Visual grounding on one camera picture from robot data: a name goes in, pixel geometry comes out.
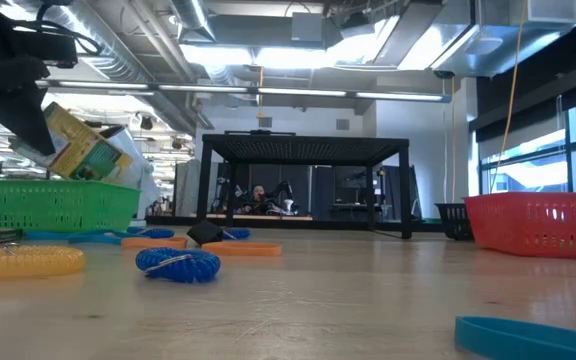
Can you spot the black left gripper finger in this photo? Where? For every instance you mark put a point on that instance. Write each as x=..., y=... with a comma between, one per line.
x=23, y=125

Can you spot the yellow coil wristband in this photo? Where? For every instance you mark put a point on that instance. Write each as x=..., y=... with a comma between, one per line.
x=23, y=262

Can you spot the orange rubber band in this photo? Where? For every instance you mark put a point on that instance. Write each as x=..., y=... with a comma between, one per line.
x=153, y=243
x=243, y=249

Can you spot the black binder clip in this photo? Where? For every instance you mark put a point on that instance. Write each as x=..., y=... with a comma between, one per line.
x=205, y=233

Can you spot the black background robot arm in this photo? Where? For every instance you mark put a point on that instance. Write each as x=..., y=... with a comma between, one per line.
x=283, y=190
x=223, y=192

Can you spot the green plastic basket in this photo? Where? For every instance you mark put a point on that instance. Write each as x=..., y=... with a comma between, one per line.
x=53, y=205

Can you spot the white tilted bucket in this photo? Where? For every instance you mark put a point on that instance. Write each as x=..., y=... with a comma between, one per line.
x=140, y=175

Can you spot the person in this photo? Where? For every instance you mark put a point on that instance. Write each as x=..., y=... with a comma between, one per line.
x=258, y=192

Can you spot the wooden background table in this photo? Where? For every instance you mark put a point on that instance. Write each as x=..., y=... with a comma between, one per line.
x=268, y=217

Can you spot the linear ceiling light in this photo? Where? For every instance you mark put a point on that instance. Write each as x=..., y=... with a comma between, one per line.
x=298, y=92

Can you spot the black mesh shelf riser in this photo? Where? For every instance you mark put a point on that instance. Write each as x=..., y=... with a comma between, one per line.
x=303, y=150

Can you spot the grey ceiling box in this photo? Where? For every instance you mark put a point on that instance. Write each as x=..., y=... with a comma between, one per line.
x=308, y=27

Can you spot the black plastic basket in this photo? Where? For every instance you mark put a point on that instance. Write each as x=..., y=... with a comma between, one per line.
x=453, y=220

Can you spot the red plastic basket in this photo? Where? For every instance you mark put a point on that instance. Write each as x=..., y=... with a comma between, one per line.
x=518, y=225

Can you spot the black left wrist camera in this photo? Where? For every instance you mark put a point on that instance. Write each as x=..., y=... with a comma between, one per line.
x=48, y=50

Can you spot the silver spiral duct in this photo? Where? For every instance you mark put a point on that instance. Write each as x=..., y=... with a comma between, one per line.
x=118, y=60

